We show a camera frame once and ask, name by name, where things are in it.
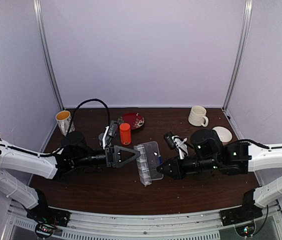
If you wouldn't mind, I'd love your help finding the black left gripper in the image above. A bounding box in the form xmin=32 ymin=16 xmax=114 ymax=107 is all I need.
xmin=73 ymin=144 xmax=141 ymax=169

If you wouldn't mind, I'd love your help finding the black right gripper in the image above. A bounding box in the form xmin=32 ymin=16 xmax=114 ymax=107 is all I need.
xmin=157 ymin=154 xmax=220 ymax=181

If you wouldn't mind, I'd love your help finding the clear plastic pill organizer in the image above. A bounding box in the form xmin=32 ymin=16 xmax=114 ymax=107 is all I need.
xmin=134 ymin=141 xmax=164 ymax=187

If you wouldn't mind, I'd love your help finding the grey lid pill bottle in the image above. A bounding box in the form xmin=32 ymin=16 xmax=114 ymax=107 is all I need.
xmin=98 ymin=133 xmax=106 ymax=147

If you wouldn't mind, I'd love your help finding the orange pill bottle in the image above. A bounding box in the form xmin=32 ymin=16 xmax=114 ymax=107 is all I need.
xmin=119 ymin=123 xmax=131 ymax=146

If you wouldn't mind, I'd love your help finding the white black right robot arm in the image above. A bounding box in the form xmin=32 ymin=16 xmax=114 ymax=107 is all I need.
xmin=156 ymin=129 xmax=282 ymax=223

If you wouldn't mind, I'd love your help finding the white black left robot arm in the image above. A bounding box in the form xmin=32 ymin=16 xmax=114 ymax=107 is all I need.
xmin=0 ymin=131 xmax=141 ymax=223

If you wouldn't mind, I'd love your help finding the red floral plate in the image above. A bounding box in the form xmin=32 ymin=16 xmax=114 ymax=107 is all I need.
xmin=117 ymin=112 xmax=145 ymax=131

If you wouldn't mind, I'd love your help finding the cream ribbed mug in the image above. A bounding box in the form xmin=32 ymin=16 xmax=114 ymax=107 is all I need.
xmin=188 ymin=105 xmax=209 ymax=127

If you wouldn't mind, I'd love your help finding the small white bowl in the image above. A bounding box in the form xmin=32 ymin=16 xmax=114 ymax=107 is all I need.
xmin=213 ymin=126 xmax=233 ymax=143

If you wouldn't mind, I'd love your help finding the yellow interior patterned mug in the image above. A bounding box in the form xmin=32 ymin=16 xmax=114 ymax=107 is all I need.
xmin=55 ymin=110 xmax=75 ymax=136

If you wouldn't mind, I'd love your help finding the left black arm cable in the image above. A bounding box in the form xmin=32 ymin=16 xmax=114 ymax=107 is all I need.
xmin=67 ymin=98 xmax=111 ymax=137

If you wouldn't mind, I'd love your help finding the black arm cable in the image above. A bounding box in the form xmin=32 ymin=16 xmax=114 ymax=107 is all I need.
xmin=67 ymin=98 xmax=111 ymax=137
xmin=238 ymin=138 xmax=282 ymax=151

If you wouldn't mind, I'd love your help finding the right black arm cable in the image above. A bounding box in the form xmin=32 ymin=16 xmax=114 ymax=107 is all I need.
xmin=238 ymin=138 xmax=282 ymax=151

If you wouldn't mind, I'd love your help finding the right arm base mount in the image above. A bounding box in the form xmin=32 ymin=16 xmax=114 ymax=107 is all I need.
xmin=220 ymin=203 xmax=263 ymax=238

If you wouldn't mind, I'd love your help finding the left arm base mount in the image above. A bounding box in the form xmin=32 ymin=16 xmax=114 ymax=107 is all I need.
xmin=23 ymin=202 xmax=70 ymax=239

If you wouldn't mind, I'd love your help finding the left aluminium frame post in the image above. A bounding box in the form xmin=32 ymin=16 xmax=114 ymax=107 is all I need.
xmin=33 ymin=0 xmax=64 ymax=110

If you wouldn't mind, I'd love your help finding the aluminium frame post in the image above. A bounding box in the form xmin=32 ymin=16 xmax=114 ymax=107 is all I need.
xmin=33 ymin=0 xmax=64 ymax=110
xmin=222 ymin=0 xmax=253 ymax=112

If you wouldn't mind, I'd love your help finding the right aluminium frame post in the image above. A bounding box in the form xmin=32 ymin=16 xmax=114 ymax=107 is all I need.
xmin=222 ymin=0 xmax=253 ymax=112

